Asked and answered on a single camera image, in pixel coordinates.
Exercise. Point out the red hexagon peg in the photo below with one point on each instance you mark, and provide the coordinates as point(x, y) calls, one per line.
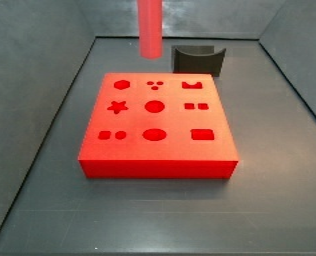
point(150, 28)

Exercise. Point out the red shape-sorter block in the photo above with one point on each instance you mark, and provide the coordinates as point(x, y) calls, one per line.
point(158, 127)

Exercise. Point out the dark grey curved holder block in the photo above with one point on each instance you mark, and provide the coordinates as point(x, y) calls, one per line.
point(197, 59)

